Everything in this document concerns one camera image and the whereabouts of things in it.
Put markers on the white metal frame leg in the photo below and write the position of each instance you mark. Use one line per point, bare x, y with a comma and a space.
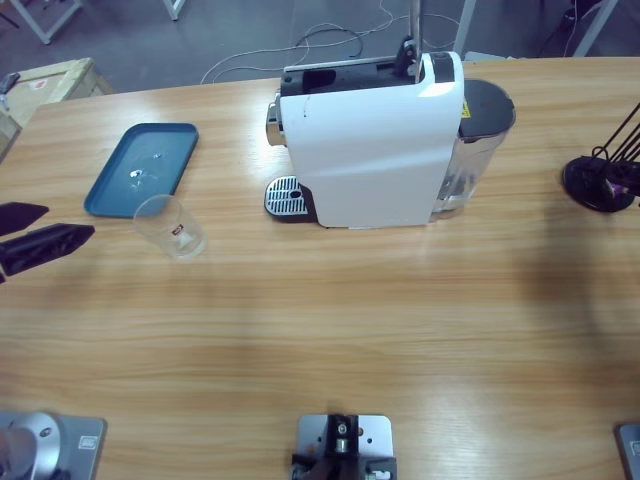
175, 7
595, 25
465, 25

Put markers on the wooden crate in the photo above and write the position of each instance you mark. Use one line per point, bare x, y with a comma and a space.
60, 85

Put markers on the purple coffee capsule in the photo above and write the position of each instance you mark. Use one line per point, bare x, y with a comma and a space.
620, 189

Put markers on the small black tool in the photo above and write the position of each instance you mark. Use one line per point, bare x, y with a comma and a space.
9, 81

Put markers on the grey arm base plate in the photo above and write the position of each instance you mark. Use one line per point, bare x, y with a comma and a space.
629, 450
80, 450

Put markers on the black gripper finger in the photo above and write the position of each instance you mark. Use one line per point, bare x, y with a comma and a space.
20, 217
45, 247

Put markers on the blue plastic tray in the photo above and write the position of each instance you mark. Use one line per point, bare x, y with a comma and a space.
150, 155

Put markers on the black capsule holder with rods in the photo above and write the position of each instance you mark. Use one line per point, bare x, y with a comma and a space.
590, 192

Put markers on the clear water tank black lid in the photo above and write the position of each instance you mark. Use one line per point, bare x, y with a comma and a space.
482, 130

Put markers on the white coffee machine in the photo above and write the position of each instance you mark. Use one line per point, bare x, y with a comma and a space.
370, 150

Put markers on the grey mount plate dark post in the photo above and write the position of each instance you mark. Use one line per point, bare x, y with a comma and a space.
342, 440

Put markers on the silver coffee machine lever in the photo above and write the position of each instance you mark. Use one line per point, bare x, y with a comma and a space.
416, 30

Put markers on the clear glass cup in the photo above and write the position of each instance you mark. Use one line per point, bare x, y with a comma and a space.
175, 237

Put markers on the silver grate drip tray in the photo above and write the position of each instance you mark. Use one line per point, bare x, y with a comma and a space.
285, 197

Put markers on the white metal table frame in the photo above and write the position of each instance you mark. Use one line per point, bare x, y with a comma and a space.
47, 25

